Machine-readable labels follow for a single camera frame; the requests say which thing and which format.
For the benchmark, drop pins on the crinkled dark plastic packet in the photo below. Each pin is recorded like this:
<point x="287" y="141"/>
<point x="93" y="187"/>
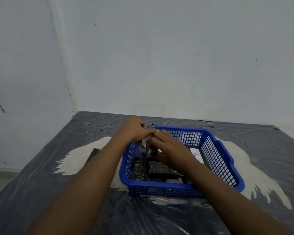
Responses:
<point x="137" y="168"/>

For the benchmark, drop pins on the person's left forearm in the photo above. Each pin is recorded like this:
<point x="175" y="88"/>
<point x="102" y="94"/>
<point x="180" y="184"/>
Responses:
<point x="88" y="185"/>

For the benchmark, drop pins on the person's right hand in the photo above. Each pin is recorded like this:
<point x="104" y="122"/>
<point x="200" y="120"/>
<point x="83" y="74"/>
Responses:
<point x="175" y="154"/>

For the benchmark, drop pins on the small clear plastic packet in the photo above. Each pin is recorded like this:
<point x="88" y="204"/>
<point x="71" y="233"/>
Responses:
<point x="147" y="144"/>

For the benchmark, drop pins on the person's left hand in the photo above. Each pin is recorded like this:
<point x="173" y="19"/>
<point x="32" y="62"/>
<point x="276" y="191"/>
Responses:
<point x="132" y="129"/>

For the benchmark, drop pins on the person's right forearm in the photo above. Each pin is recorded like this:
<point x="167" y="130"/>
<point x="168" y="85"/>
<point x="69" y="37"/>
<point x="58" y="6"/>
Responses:
<point x="230" y="205"/>

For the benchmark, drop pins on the black packet in plastic wrap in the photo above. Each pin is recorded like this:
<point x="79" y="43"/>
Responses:
<point x="161" y="170"/>

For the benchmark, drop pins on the person's left fingers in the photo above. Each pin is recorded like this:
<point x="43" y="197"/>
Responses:
<point x="145" y="133"/>

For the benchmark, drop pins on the person's right thumb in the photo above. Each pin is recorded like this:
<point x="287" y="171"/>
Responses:
<point x="159" y="159"/>

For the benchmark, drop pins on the white paper label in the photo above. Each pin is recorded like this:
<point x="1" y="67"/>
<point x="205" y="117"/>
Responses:
<point x="197" y="155"/>

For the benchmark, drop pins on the blue plastic mesh basket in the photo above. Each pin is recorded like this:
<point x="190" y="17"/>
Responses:
<point x="215" y="156"/>

